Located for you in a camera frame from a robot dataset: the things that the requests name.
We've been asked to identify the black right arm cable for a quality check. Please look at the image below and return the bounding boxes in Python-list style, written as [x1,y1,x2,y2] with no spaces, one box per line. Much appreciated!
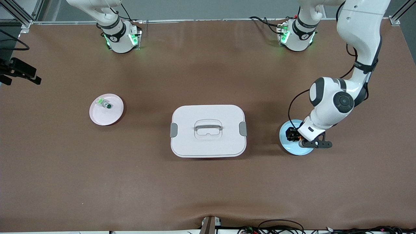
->
[0,29,30,51]

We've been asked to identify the black cable tangle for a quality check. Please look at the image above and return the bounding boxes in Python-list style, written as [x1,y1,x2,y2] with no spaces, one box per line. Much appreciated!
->
[237,219,306,234]

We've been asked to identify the light blue round plate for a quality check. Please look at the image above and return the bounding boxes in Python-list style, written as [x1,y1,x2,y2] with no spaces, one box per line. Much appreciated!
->
[279,119,317,156]

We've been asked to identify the black base power cable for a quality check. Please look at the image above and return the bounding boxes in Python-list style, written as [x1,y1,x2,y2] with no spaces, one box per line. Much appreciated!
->
[249,16,286,35]

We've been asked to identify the black cable bundle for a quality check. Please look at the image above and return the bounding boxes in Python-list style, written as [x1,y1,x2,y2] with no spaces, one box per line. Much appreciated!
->
[325,225,416,234]

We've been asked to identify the aluminium camera post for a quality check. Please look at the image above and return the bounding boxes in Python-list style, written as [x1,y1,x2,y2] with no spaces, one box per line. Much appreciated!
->
[200,215,222,234]

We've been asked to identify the silver table edge rail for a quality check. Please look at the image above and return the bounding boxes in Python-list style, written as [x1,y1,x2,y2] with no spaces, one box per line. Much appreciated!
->
[31,18,338,25]

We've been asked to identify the translucent box lid handle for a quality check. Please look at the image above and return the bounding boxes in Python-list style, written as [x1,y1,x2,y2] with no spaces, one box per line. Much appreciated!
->
[194,119,223,134]

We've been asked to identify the aluminium frame strut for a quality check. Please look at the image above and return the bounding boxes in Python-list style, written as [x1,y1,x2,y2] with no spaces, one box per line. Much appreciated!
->
[389,0,411,26]
[0,0,44,29]

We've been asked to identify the white lidded storage box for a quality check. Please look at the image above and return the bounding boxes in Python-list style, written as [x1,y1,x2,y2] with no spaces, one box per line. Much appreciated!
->
[170,104,247,159]

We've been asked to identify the green push button switch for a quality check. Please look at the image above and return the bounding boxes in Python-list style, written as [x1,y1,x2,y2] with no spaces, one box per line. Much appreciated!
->
[97,97,112,110]

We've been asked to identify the brown table mat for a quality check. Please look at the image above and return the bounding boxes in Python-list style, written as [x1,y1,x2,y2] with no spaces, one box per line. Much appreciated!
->
[0,19,416,232]

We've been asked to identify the pale pink round plate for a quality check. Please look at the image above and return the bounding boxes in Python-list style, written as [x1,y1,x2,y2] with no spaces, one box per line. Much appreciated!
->
[89,94,124,126]

